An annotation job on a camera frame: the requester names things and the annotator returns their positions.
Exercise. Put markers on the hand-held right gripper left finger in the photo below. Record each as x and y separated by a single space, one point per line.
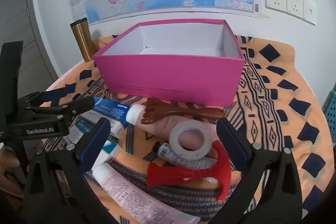
95 141

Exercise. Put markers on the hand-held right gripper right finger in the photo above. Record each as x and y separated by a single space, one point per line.
231 141

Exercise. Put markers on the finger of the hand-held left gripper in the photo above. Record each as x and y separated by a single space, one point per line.
63 90
78 107

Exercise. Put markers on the blue and white tube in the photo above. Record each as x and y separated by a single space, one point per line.
113 108

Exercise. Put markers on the white tape roll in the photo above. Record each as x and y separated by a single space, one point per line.
176 145

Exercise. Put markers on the brown wooden massager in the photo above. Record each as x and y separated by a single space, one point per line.
183 111

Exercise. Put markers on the large pink tube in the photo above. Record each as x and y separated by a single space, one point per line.
162 127

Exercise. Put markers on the red toy hammer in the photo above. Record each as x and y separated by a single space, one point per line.
168 174

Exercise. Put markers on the pink cardboard box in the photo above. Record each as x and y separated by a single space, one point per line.
170 77

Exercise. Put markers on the person's left hand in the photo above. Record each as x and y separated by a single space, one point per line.
8 165

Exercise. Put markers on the white teal medicine box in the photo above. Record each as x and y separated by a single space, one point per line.
111 146

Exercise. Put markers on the gold thermos bottle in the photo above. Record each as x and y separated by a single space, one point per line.
84 40

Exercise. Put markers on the pink white printed tube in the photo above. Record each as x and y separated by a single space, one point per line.
126 190

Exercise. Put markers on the small silver tube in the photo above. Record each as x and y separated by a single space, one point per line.
168 151

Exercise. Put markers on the orange patterned blanket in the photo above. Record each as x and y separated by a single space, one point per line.
288 77

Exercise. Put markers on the grey door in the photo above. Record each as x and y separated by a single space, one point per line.
15 3

